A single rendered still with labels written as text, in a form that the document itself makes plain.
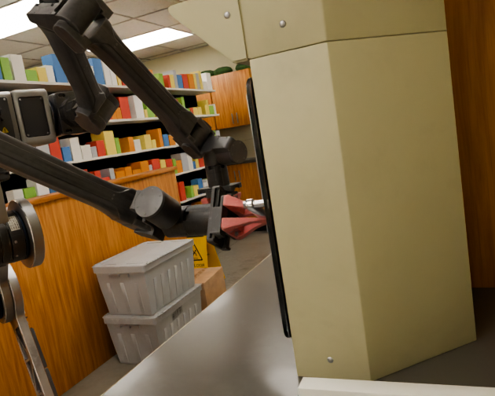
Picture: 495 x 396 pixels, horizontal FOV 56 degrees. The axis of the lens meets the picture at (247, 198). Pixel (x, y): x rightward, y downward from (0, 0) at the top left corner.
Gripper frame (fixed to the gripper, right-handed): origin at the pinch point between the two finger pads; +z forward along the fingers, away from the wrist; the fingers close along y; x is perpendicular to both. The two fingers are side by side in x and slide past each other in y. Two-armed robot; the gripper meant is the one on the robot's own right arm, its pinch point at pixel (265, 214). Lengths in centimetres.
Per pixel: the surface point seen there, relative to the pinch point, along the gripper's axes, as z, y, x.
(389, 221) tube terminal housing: 20.8, -3.7, -3.9
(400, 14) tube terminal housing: 24.8, 22.0, -14.8
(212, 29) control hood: 0.6, 19.6, -23.6
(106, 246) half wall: -192, 47, 165
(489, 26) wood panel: 37, 37, 10
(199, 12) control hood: -0.9, 21.8, -25.0
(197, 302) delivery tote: -146, 19, 215
